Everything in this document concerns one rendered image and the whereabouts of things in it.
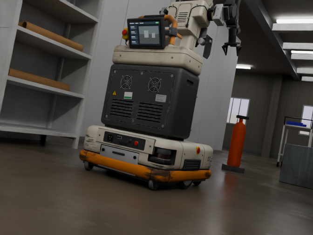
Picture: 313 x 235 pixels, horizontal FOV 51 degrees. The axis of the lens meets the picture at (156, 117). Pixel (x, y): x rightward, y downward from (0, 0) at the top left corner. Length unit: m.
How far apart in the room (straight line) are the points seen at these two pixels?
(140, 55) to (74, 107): 1.45
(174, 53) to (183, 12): 0.55
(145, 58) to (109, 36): 2.18
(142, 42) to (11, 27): 1.09
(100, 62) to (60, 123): 1.00
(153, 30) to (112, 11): 2.29
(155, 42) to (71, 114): 1.61
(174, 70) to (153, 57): 0.17
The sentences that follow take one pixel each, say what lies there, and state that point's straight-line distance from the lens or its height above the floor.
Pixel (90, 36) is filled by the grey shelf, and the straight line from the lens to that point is 3.37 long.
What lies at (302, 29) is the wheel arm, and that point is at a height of 0.81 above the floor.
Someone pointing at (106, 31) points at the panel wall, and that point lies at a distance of 4.10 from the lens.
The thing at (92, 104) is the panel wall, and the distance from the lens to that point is 3.96.
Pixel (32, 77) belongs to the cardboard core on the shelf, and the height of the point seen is 0.57.
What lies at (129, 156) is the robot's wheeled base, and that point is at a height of 0.15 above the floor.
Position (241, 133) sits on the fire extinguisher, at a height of 0.45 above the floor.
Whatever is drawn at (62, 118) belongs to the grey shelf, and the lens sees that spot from 3.40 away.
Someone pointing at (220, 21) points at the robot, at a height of 1.11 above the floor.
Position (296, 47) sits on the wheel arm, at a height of 0.81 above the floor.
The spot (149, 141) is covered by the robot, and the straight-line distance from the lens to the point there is 1.76.
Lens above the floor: 0.33
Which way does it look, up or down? 2 degrees up
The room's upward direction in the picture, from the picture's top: 10 degrees clockwise
